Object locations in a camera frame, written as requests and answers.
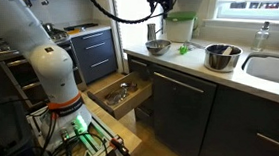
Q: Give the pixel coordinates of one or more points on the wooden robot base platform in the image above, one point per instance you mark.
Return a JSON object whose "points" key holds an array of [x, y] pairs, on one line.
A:
{"points": [[108, 132]]}

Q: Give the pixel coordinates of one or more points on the open wooden top drawer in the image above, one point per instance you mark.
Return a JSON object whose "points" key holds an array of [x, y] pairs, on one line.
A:
{"points": [[130, 102]]}

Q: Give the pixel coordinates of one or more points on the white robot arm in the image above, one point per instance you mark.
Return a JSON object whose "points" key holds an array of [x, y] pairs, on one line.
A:
{"points": [[51, 63]]}

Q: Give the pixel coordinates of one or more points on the dark blue drawer cabinet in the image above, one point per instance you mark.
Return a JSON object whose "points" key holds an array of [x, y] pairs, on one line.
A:
{"points": [[95, 53]]}

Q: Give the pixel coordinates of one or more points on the clear soap dispenser bottle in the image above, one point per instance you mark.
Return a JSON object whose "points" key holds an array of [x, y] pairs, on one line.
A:
{"points": [[261, 38]]}

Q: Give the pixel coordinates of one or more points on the white bin with green lid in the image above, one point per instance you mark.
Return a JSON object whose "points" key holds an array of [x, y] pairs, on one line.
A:
{"points": [[180, 25]]}

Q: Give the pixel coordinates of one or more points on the dark cabinet under sink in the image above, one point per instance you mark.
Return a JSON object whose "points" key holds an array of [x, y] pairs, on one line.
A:
{"points": [[241, 124]]}

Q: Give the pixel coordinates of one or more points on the green plastic toy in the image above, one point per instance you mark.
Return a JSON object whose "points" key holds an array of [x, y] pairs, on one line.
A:
{"points": [[183, 49]]}

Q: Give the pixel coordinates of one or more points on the large steel pot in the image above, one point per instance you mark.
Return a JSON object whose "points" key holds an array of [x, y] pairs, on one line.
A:
{"points": [[221, 57]]}

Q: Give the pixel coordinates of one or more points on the gas stove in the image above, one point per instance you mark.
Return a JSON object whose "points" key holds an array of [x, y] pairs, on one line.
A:
{"points": [[18, 68]]}

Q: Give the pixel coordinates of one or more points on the glass pot lid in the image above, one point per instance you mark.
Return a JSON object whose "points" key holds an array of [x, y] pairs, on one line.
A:
{"points": [[116, 96]]}

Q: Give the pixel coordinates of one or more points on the steel cylindrical canister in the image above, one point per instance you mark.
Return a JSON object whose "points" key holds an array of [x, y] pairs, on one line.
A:
{"points": [[151, 32]]}

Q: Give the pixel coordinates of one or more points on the small steel mixing bowl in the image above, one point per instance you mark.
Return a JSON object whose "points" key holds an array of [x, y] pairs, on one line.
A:
{"points": [[158, 47]]}

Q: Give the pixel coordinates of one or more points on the white kitchen sink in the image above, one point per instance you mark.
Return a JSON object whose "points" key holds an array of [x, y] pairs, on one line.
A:
{"points": [[264, 66]]}

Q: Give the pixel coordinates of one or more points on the dark dishwasher front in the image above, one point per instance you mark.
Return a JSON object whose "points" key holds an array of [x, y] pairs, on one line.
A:
{"points": [[181, 107]]}

